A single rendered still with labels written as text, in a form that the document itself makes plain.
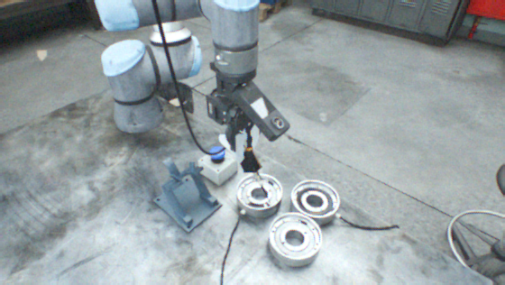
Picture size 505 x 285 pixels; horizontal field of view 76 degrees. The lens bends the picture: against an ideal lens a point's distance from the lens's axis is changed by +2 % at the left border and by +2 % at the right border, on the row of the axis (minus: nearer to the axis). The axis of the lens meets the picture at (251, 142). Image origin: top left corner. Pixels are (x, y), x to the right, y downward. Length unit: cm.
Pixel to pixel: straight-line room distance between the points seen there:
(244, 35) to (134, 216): 47
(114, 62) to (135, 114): 16
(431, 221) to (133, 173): 153
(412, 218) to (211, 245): 139
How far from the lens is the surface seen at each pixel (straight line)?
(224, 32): 51
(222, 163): 78
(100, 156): 96
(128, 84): 93
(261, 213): 71
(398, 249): 75
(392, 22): 397
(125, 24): 56
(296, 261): 64
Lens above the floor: 139
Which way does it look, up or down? 40 degrees down
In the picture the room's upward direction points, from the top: straight up
